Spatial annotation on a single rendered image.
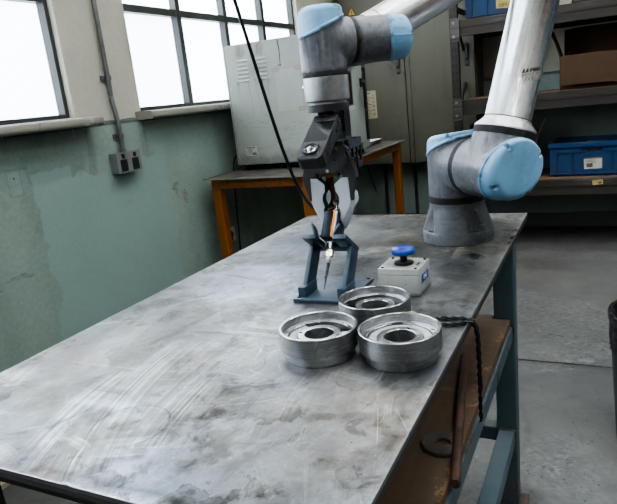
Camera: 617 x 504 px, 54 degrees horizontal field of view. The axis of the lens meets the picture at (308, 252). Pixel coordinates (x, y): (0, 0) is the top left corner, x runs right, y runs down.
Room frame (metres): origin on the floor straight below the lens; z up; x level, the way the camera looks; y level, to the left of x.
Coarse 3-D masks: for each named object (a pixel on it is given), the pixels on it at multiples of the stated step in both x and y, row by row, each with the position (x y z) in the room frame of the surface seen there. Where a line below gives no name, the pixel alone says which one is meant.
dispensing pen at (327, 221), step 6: (336, 198) 1.04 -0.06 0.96; (336, 204) 1.04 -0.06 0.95; (324, 216) 1.01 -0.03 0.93; (330, 216) 1.01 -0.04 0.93; (324, 222) 1.01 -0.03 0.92; (330, 222) 1.00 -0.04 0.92; (324, 228) 1.00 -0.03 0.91; (330, 228) 1.00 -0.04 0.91; (324, 234) 0.99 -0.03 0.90; (324, 240) 1.01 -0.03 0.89; (330, 240) 1.00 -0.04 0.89; (330, 246) 0.99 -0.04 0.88; (330, 252) 0.99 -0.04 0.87; (330, 258) 0.98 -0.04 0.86
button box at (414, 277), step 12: (384, 264) 0.98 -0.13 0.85; (396, 264) 0.96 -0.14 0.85; (408, 264) 0.96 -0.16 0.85; (420, 264) 0.95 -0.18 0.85; (384, 276) 0.95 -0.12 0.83; (396, 276) 0.94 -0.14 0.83; (408, 276) 0.93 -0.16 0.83; (420, 276) 0.93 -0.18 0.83; (408, 288) 0.93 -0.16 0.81; (420, 288) 0.93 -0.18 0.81
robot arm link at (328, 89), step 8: (304, 80) 1.03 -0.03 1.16; (312, 80) 1.01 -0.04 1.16; (320, 80) 1.00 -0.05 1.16; (328, 80) 1.00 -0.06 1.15; (336, 80) 1.01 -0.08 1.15; (344, 80) 1.02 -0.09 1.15; (304, 88) 1.03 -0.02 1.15; (312, 88) 1.01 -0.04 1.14; (320, 88) 1.00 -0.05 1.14; (328, 88) 1.00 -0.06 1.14; (336, 88) 1.01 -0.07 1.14; (344, 88) 1.02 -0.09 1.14; (312, 96) 1.01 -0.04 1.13; (320, 96) 1.01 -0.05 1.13; (328, 96) 1.00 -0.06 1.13; (336, 96) 1.01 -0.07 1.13; (344, 96) 1.01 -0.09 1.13; (312, 104) 1.02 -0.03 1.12; (320, 104) 1.01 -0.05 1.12
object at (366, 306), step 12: (360, 288) 0.88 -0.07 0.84; (372, 288) 0.88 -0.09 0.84; (384, 288) 0.88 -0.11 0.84; (396, 288) 0.86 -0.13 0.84; (348, 300) 0.86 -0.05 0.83; (372, 300) 0.85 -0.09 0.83; (384, 300) 0.84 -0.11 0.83; (408, 300) 0.81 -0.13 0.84; (348, 312) 0.80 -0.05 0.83; (360, 312) 0.79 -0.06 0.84; (372, 312) 0.78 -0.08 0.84; (384, 312) 0.78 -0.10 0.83
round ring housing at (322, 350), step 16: (288, 320) 0.77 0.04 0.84; (304, 320) 0.79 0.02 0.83; (320, 320) 0.79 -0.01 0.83; (336, 320) 0.78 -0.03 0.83; (352, 320) 0.76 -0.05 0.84; (288, 336) 0.75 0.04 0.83; (304, 336) 0.74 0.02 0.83; (320, 336) 0.76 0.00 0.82; (336, 336) 0.70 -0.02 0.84; (352, 336) 0.71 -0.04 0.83; (288, 352) 0.71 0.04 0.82; (304, 352) 0.70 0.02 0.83; (320, 352) 0.69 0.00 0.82; (336, 352) 0.70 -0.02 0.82; (352, 352) 0.72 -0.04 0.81
